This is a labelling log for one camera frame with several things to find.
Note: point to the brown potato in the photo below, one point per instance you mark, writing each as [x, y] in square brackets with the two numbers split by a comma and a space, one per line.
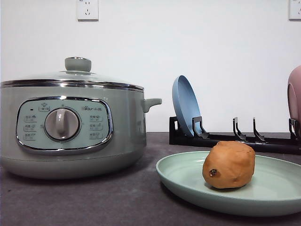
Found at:
[229, 164]

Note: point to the green plate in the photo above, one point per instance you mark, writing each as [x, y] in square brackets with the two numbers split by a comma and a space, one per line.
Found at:
[273, 190]

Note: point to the green electric steamer pot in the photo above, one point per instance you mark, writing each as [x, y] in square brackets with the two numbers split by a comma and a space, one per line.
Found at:
[72, 131]

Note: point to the black plate rack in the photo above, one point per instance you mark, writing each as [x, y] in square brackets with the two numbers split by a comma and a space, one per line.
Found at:
[201, 138]

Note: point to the pink plate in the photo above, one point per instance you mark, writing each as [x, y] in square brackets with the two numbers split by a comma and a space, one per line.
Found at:
[294, 94]

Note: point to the right white wall socket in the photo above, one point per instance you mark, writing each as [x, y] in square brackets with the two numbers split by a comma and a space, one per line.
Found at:
[293, 11]

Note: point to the left white wall socket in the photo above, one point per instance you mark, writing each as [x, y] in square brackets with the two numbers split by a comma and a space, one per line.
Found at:
[88, 10]

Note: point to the blue plate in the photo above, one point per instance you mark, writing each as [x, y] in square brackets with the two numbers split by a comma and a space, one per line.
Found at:
[186, 102]

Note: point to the white wall socket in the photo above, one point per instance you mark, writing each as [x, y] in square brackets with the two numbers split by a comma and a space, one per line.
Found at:
[293, 11]
[88, 10]

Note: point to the glass steamer lid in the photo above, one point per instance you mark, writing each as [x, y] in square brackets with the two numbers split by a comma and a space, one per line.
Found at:
[78, 73]

